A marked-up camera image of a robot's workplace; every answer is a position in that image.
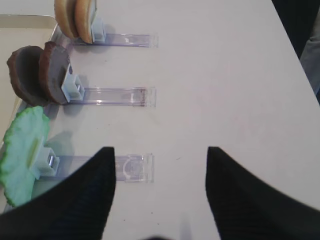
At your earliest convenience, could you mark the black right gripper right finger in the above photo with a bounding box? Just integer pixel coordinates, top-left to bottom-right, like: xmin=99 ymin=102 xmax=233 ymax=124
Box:
xmin=205 ymin=147 xmax=320 ymax=240

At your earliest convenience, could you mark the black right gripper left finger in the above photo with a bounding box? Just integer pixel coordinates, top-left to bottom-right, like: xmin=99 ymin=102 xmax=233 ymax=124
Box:
xmin=0 ymin=147 xmax=116 ymax=240

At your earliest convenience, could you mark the green lettuce leaf in holder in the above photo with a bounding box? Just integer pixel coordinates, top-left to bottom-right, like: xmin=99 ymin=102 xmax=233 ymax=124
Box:
xmin=0 ymin=106 xmax=50 ymax=207

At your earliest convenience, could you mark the brown meat patty front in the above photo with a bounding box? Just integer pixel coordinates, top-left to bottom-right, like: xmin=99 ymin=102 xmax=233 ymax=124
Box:
xmin=38 ymin=41 xmax=71 ymax=105

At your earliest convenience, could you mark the brown meat patty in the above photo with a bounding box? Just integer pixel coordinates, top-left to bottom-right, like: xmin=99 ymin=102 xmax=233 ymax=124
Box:
xmin=38 ymin=41 xmax=71 ymax=105
xmin=6 ymin=45 xmax=49 ymax=107

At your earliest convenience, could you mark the brown meat patty rear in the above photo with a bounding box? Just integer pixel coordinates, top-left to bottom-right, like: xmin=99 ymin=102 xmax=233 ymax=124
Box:
xmin=6 ymin=45 xmax=49 ymax=107

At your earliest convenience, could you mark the tan bread slice rear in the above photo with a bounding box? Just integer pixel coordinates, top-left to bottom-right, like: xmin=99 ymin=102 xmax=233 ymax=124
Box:
xmin=54 ymin=0 xmax=79 ymax=39

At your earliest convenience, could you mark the tan bread slice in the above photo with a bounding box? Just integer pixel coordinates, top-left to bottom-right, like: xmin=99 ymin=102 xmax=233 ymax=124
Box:
xmin=74 ymin=0 xmax=97 ymax=44
xmin=54 ymin=0 xmax=79 ymax=39

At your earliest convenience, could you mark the tan bread slice front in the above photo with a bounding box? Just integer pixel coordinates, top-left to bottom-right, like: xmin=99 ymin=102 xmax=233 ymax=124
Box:
xmin=74 ymin=0 xmax=97 ymax=44

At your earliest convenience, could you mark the white tray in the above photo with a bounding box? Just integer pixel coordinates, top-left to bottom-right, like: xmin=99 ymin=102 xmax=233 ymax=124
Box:
xmin=0 ymin=14 xmax=61 ymax=161

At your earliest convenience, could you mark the clear lettuce holder rail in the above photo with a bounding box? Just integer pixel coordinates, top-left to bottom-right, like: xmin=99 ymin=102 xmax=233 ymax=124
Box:
xmin=29 ymin=147 xmax=155 ymax=183

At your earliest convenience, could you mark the clear patty holder rail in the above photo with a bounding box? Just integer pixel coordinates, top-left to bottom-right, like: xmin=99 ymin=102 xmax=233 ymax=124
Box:
xmin=50 ymin=74 xmax=157 ymax=107

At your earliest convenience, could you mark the clear bread holder rail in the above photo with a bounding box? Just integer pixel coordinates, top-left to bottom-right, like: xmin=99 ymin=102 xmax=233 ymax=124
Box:
xmin=50 ymin=17 xmax=159 ymax=48

